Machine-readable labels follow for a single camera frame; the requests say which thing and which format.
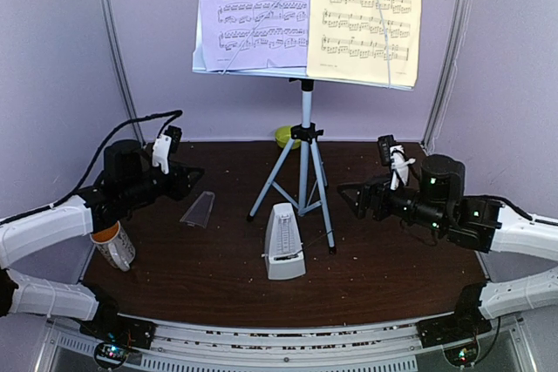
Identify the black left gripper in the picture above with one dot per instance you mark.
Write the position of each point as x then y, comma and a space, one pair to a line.
179, 186

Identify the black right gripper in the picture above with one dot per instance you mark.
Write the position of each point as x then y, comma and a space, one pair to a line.
367, 191

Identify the clear metronome front cover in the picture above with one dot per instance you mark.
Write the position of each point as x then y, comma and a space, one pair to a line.
198, 214

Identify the white perforated music stand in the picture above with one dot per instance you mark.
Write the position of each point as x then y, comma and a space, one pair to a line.
307, 133

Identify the white metronome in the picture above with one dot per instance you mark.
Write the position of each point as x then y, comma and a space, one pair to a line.
283, 248

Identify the yellow sheet music page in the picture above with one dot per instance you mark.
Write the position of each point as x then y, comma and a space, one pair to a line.
374, 42

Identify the purple sheet music page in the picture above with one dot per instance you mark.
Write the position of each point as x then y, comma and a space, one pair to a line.
244, 35

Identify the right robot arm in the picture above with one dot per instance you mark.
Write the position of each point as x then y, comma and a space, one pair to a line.
483, 223

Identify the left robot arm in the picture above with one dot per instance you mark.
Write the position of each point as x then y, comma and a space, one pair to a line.
130, 179

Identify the green plastic bowl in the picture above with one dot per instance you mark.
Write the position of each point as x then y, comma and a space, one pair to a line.
283, 135

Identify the patterned ceramic mug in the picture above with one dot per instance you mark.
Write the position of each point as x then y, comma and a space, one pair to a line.
115, 246

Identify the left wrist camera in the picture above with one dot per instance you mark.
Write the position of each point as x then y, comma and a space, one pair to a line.
165, 144

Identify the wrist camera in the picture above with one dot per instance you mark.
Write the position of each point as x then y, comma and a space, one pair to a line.
165, 144
392, 155

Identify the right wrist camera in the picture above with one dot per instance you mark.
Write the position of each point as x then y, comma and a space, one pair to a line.
392, 155

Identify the metal front base rail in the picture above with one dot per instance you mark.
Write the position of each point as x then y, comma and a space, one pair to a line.
384, 346

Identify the right aluminium corner post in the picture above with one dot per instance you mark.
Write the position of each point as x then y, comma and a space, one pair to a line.
447, 75

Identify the aluminium corner post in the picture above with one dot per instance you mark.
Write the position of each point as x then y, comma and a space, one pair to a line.
117, 58
447, 75

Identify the left aluminium corner post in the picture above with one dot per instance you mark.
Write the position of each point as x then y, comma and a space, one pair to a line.
117, 58

